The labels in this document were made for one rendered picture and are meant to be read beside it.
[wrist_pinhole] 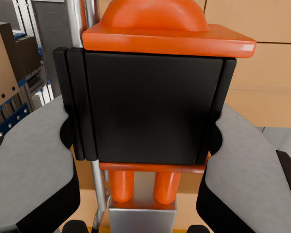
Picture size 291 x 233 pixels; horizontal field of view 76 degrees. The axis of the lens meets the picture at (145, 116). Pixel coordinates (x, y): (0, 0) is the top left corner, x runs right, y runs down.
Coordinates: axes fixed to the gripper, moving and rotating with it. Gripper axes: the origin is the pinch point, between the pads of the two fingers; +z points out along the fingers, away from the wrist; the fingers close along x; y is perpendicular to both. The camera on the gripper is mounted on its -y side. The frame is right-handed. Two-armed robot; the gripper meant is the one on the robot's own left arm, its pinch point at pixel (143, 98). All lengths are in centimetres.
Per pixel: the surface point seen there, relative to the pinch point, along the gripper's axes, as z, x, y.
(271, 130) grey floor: 121, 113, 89
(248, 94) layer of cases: 66, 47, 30
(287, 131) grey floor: 122, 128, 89
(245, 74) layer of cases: 66, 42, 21
